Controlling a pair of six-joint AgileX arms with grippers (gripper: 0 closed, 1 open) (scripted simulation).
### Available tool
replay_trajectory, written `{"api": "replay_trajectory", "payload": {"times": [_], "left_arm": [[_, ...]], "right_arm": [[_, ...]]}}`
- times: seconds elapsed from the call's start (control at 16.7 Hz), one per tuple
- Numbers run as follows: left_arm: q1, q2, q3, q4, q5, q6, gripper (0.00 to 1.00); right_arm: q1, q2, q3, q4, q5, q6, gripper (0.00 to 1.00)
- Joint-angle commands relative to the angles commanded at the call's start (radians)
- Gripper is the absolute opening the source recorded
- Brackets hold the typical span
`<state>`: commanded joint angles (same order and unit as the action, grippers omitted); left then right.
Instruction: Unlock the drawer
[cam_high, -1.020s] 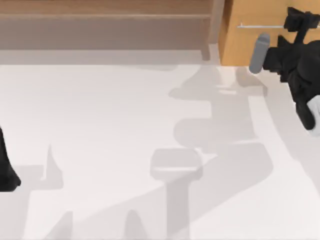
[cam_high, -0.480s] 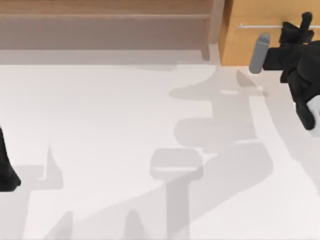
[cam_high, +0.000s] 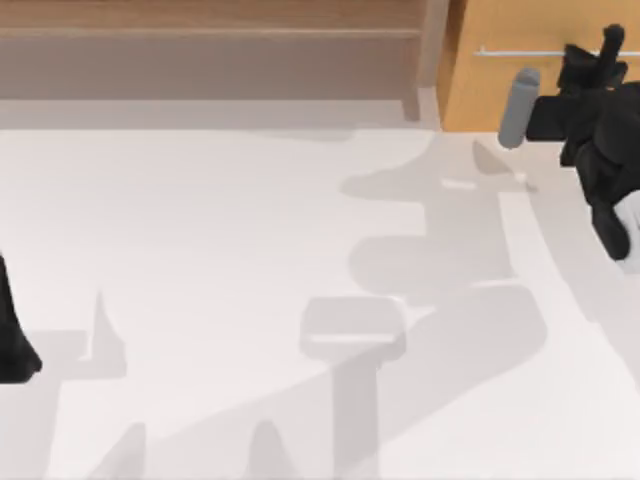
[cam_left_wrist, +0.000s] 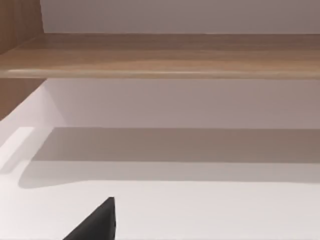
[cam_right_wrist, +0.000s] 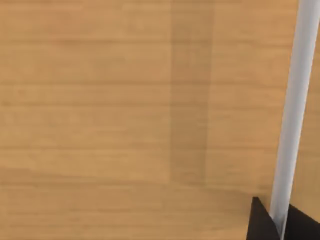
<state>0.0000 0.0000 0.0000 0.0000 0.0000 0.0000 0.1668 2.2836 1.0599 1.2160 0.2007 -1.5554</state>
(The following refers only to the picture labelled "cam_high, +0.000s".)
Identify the long metal handle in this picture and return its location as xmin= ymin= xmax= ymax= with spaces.
xmin=473 ymin=45 xmax=640 ymax=58

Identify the wooden open shelf unit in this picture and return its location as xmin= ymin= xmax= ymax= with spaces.
xmin=0 ymin=0 xmax=450 ymax=123

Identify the wooden cupboard door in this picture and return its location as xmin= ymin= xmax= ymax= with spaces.
xmin=435 ymin=0 xmax=640 ymax=135

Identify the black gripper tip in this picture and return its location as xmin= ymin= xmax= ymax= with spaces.
xmin=0 ymin=253 xmax=44 ymax=387

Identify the pale grey rounded box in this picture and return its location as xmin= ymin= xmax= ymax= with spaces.
xmin=497 ymin=66 xmax=542 ymax=151

